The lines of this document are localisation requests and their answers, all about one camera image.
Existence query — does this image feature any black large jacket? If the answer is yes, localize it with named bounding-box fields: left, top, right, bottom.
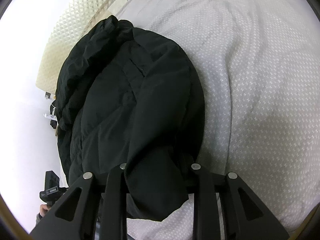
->
left=55, top=16, right=204, bottom=221

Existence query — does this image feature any person's left hand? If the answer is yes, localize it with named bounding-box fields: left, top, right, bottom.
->
left=36, top=204, right=51, bottom=224

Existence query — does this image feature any black item on nightstand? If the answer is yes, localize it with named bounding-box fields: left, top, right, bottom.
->
left=50, top=120, right=57, bottom=129

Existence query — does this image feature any cream quilted headboard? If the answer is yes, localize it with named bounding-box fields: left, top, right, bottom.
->
left=36, top=0, right=129, bottom=94

